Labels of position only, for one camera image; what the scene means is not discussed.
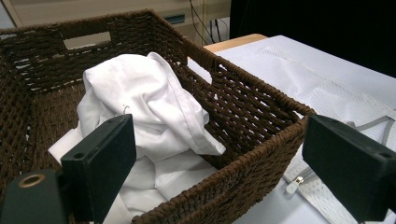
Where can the wooden table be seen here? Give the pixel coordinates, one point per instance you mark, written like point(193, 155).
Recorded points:
point(233, 43)

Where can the white shirt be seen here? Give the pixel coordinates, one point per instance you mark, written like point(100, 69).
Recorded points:
point(140, 84)

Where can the brown wicker basket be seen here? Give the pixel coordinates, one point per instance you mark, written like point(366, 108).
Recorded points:
point(249, 102)

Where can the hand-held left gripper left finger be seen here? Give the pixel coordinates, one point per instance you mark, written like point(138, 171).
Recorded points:
point(99, 161)

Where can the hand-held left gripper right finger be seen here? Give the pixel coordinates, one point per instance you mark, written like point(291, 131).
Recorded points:
point(348, 161)

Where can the white mesh laundry bag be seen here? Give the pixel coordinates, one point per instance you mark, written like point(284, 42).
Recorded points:
point(327, 93)

